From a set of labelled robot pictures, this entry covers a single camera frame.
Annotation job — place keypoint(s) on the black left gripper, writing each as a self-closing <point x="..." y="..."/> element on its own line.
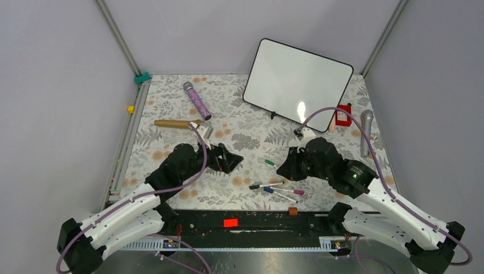
<point x="228" y="162"/>

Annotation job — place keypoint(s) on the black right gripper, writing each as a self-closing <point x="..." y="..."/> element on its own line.
<point x="289" y="169"/>

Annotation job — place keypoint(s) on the white whiteboard black frame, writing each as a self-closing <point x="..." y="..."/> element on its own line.
<point x="294" y="83"/>

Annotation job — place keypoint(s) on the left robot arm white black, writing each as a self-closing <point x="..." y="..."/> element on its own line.
<point x="84" y="245"/>

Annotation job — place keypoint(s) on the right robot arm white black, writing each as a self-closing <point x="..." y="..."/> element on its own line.
<point x="428" y="242"/>

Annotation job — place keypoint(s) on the pink cap whiteboard marker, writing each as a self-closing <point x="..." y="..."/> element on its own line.
<point x="297" y="192"/>

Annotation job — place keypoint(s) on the green cap whiteboard marker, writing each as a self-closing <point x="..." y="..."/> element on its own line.
<point x="270" y="162"/>

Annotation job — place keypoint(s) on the black cap whiteboard marker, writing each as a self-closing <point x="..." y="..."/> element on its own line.
<point x="257" y="186"/>

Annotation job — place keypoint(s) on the blue cap whiteboard marker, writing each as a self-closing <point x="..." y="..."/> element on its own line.
<point x="271" y="191"/>

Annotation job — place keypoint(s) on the brown small block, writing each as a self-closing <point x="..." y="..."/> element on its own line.
<point x="293" y="211"/>

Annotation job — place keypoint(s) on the peach cylinder toy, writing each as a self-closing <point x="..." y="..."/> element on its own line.
<point x="332" y="126"/>

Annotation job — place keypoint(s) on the red tape patch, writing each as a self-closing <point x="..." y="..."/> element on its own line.
<point x="230" y="223"/>

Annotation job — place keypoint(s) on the red small box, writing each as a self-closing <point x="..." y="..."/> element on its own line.
<point x="342" y="119"/>

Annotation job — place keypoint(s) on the purple glitter toy microphone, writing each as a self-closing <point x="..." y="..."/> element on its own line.
<point x="197" y="101"/>

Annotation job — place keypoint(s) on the gold toy microphone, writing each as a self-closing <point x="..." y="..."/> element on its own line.
<point x="180" y="124"/>

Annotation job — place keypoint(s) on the floral table mat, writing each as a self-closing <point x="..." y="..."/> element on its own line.
<point x="246" y="130"/>

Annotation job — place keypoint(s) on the silver toy microphone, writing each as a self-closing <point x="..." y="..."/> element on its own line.
<point x="366" y="123"/>

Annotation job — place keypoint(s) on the teal corner clip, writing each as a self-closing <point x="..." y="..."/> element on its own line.
<point x="142" y="78"/>

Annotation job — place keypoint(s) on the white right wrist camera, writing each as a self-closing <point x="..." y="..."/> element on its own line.
<point x="304" y="135"/>

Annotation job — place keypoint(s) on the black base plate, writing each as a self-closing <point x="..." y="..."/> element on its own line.
<point x="209" y="223"/>

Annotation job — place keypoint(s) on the slotted cable duct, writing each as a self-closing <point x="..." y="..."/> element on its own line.
<point x="244" y="244"/>

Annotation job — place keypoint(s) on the left aluminium frame post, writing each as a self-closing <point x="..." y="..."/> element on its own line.
<point x="118" y="37"/>

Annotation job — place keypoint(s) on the aluminium frame post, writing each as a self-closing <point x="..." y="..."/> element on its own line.
<point x="384" y="36"/>
<point x="118" y="37"/>

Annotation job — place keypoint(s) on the right aluminium frame post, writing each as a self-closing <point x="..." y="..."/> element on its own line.
<point x="384" y="36"/>

